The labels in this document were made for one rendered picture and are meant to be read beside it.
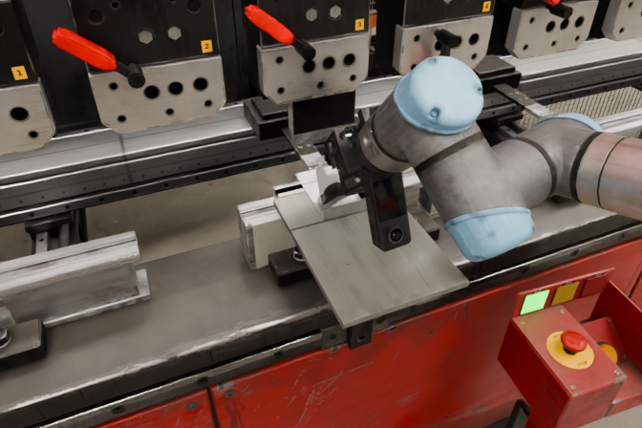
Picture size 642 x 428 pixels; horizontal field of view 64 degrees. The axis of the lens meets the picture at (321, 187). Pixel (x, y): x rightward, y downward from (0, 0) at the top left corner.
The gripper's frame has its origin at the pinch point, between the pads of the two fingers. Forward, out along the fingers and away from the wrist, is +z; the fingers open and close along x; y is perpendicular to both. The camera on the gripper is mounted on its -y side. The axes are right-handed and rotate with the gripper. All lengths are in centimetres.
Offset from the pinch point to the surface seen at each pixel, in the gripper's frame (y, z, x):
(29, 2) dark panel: 56, 23, 40
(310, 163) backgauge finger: 8.9, 8.0, 0.9
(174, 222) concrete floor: 36, 163, 20
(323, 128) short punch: 11.0, -3.3, 0.9
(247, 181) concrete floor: 49, 174, -20
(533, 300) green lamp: -23.9, 4.4, -29.0
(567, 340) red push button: -30.7, -0.2, -28.9
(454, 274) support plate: -15.0, -11.8, -7.2
